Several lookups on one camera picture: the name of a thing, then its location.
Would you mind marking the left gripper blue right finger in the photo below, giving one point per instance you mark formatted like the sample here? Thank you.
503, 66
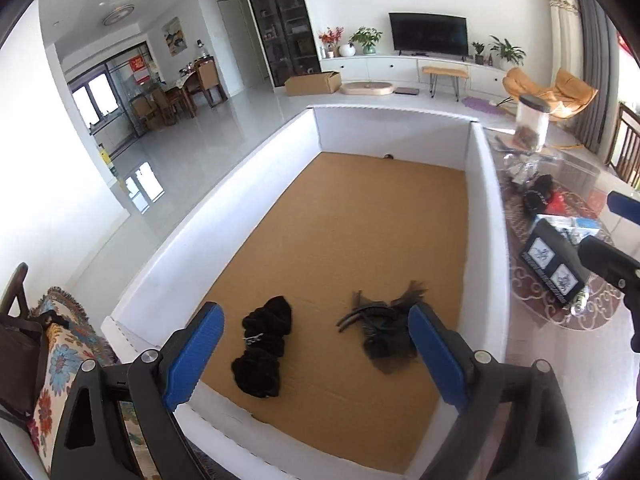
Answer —
445, 354

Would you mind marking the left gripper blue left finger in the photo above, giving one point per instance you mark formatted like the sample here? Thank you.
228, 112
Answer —
186, 354

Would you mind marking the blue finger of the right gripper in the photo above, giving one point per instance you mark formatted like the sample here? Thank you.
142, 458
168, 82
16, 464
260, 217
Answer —
624, 206

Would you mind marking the blue white medicine box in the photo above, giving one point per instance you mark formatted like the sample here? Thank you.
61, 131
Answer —
575, 229

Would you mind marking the wooden chair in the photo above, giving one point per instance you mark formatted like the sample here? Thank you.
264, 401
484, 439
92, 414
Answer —
624, 155

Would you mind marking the red cloth item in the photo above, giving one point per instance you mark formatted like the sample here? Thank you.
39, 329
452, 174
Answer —
557, 206

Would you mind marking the grey curtain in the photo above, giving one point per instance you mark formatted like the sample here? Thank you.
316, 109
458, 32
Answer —
601, 68

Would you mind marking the black cloth item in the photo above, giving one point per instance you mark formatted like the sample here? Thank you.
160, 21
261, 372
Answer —
257, 371

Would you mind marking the silver glitter bow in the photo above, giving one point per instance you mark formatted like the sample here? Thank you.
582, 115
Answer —
520, 168

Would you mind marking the clear plastic jar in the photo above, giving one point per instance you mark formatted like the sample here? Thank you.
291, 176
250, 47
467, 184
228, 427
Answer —
532, 122

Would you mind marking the orange lounge chair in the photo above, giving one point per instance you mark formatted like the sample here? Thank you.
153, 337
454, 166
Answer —
567, 97

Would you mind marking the large white cardboard box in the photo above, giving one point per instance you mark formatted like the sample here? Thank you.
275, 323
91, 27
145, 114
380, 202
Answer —
340, 199

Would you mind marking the green plant by television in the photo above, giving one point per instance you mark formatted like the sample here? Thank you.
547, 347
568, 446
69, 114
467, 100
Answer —
508, 52

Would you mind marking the black television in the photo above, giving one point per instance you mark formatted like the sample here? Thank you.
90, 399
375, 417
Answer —
429, 33

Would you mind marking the white tv cabinet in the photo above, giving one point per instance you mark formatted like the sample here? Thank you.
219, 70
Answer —
410, 71

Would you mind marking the dining table with chairs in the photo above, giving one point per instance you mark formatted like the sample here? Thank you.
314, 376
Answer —
163, 105

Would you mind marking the round wooden cat scratcher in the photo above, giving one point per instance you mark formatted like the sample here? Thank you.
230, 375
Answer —
367, 88

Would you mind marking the green potted plant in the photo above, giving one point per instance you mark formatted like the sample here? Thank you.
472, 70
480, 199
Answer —
368, 38

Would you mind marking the brown cardboard box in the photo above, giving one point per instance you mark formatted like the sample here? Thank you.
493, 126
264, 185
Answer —
313, 84

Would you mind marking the red flower vase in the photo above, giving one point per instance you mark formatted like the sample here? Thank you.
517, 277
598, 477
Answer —
330, 40

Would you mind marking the black glass display cabinet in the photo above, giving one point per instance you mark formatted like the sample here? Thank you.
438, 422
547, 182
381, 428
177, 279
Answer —
285, 32

